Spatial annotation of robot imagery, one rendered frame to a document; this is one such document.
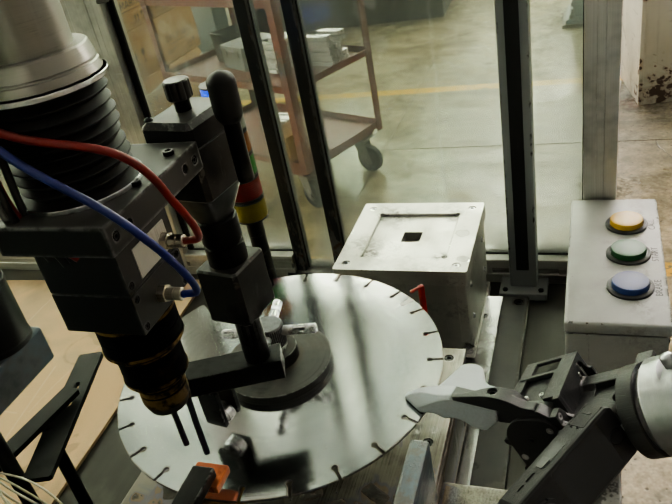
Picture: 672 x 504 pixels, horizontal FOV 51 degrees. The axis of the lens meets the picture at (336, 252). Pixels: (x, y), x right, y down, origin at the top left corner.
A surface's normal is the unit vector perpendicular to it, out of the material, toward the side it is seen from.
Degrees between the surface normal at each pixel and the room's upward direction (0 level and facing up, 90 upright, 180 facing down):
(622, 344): 90
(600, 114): 90
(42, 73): 76
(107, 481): 0
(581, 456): 61
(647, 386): 41
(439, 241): 0
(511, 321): 0
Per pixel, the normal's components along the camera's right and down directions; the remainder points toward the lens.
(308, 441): -0.18, -0.84
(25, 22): 0.58, 0.33
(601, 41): -0.29, 0.54
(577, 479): 0.33, -0.07
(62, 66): 0.69, 0.00
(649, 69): -0.04, 0.52
